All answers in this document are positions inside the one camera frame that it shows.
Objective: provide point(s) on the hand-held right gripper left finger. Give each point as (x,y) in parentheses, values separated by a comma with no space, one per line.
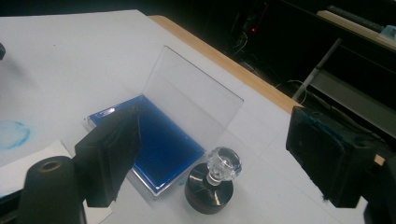
(107,155)

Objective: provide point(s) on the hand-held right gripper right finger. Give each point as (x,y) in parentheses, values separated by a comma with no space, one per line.
(327,155)

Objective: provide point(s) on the blue ink pad clear case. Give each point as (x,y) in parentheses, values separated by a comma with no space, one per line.
(165,146)

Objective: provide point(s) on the black stamp with clear knob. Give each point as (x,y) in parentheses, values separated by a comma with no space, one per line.
(208,193)

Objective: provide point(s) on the white paper sheet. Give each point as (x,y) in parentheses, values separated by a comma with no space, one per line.
(18,168)

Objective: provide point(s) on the large white table cover board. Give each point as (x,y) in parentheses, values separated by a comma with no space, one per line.
(77,62)

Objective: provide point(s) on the wooden table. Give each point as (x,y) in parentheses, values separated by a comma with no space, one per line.
(224,63)

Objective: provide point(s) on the white metal desk frame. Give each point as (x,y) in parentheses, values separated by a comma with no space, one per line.
(348,93)

